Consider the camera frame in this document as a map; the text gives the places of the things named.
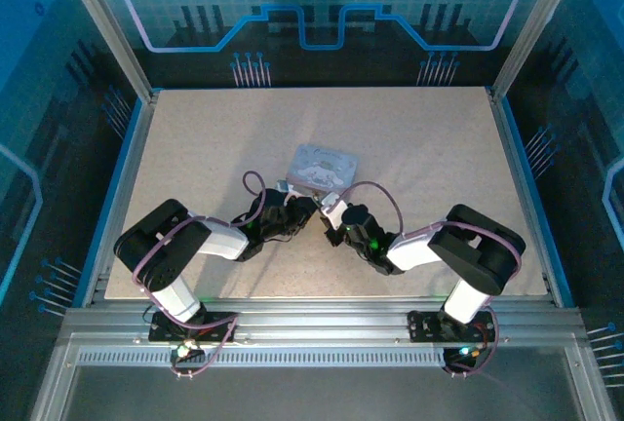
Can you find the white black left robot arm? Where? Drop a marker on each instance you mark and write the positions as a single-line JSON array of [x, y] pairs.
[[161, 241]]

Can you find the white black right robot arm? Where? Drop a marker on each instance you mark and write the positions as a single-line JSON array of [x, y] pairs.
[[480, 250]]

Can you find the cartoon printed tin box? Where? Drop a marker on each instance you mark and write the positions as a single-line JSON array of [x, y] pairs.
[[324, 167]]

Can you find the left base wiring bundle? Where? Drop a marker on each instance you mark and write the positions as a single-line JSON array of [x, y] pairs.
[[214, 353]]

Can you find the base wiring bundle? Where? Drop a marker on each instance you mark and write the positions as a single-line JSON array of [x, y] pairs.
[[480, 353], [214, 353]]

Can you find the right base wiring bundle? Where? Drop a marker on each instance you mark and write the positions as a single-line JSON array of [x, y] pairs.
[[480, 353]]

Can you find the blue printed gear back panel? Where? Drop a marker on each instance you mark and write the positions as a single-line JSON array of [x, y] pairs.
[[322, 11]]

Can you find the blue printed right side panel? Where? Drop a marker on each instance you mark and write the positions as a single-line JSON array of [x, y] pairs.
[[575, 99]]

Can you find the blue printed left side panel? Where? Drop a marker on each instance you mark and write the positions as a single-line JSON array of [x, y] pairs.
[[44, 99]]

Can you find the aluminium enclosure frame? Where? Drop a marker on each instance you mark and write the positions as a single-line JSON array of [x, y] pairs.
[[312, 321]]

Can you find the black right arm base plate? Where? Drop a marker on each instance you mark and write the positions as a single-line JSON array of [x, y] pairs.
[[424, 326]]

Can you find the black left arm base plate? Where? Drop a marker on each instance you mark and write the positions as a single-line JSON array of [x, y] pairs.
[[219, 326]]

